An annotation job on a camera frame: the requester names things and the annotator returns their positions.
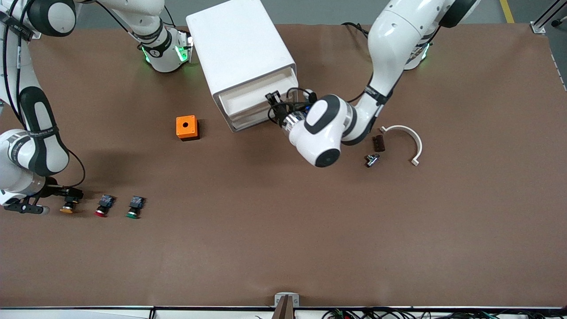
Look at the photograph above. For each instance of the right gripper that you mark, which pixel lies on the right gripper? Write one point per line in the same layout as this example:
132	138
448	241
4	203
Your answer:
60	191

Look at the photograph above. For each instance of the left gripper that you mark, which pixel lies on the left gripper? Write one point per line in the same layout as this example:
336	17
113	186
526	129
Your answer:
281	114

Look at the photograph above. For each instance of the yellow push button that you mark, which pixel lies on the yellow push button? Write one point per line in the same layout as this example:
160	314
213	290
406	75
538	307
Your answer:
67	208

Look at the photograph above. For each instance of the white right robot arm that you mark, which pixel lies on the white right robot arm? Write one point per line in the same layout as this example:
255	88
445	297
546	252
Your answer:
40	146

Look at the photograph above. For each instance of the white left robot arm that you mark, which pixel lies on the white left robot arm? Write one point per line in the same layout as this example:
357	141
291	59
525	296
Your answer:
394	40

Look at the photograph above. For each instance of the red push button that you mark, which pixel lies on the red push button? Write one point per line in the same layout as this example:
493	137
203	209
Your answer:
102	208

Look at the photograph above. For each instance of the green push button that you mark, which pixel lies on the green push button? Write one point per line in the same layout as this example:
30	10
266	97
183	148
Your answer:
133	210

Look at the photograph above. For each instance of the orange button box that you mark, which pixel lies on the orange button box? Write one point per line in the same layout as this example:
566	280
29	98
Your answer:
186	127

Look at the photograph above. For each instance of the chrome valve fitting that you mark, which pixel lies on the chrome valve fitting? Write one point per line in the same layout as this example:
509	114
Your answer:
371	160

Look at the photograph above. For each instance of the dark brown terminal block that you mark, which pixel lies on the dark brown terminal block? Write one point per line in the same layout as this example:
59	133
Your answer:
379	143

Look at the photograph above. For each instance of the brown table cover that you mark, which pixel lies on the brown table cover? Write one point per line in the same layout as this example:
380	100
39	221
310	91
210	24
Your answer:
266	221

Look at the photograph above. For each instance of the yellow floor tape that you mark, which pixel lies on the yellow floor tape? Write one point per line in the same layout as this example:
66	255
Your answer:
507	11

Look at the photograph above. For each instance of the aluminium profile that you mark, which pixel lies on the aluminium profile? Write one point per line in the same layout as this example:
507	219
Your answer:
542	22

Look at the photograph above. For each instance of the white frame rail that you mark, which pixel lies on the white frame rail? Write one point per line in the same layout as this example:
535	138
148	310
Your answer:
66	314

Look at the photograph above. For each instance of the grey metal bracket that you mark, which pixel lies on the grey metal bracket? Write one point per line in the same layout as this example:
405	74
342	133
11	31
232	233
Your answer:
279	301

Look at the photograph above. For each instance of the brown post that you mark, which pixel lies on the brown post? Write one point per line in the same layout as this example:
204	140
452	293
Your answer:
285	311

